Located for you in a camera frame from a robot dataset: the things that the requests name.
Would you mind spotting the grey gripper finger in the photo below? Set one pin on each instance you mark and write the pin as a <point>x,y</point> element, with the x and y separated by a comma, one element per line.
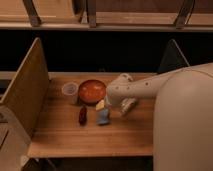
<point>127,105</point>

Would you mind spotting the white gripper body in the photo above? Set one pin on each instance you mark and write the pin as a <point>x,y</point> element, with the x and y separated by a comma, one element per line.
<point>112,101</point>

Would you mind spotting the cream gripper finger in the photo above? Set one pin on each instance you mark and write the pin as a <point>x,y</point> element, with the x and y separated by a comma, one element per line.
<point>100,105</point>

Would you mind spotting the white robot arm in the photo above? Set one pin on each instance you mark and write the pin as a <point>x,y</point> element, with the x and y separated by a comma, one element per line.
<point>183,115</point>

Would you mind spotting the orange bowl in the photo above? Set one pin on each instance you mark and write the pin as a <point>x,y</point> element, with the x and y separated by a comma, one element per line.
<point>91,91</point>

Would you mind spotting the clear plastic cup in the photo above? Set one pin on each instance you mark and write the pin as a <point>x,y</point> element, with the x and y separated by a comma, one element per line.
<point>70,91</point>

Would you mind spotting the right dark side panel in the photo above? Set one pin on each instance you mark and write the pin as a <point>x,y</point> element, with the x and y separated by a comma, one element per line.
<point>173,58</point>

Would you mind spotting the left wooden side panel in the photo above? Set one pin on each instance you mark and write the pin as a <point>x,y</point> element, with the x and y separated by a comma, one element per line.
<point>23,98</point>

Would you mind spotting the wooden shelf frame behind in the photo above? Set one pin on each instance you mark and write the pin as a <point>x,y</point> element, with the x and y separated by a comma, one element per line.
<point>108,15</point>

